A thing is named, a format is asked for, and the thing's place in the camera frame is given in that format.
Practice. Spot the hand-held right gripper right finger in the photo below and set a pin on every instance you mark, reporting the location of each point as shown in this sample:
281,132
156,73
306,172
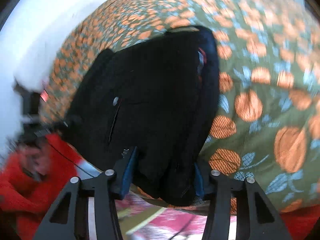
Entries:
199,180

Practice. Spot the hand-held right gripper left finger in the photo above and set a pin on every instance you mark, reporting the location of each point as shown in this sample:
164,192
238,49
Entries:
128,172

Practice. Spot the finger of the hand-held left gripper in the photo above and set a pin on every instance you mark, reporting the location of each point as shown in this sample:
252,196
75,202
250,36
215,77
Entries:
71,125

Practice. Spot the black pants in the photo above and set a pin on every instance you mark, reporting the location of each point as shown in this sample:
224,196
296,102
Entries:
155,105

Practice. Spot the person's left hand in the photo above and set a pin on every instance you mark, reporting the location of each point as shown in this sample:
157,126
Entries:
35,158

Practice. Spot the pink patterned cloth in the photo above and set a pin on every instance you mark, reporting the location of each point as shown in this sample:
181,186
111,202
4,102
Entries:
155,217

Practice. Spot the person's red sweater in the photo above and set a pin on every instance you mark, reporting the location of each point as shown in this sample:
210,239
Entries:
302,222

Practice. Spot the olive pumpkin print bedsheet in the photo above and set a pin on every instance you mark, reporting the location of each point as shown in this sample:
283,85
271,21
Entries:
250,80

